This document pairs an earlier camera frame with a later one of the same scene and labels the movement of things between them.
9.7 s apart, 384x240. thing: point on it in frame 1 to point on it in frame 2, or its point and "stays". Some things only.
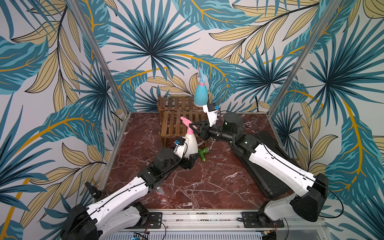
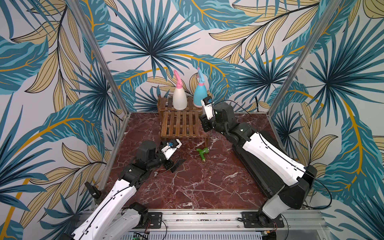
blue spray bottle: (201, 94) stays
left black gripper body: (184, 164) to (167, 163)
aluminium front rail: (215, 221) stays
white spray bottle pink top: (192, 145) to (179, 100)
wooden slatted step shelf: (171, 110) stays
